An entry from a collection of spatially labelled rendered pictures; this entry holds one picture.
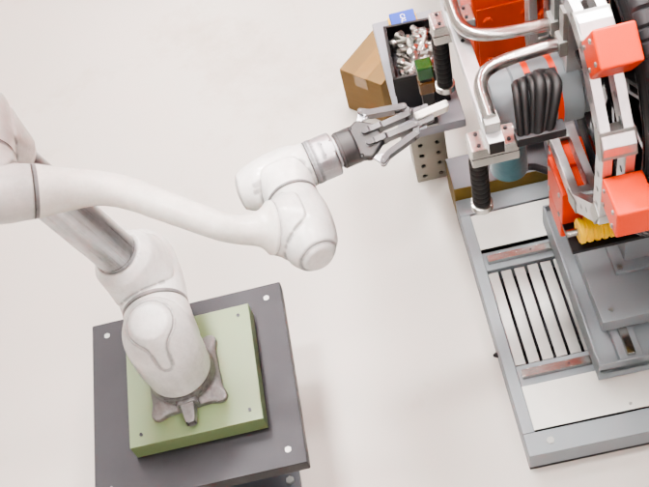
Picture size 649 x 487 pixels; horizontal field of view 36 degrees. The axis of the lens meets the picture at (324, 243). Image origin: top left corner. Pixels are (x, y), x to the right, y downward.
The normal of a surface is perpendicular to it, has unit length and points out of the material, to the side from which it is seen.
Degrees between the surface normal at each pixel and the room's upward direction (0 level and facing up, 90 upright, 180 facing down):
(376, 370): 0
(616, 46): 35
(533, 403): 0
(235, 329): 0
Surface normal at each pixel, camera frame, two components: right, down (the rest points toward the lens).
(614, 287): -0.18, -0.57
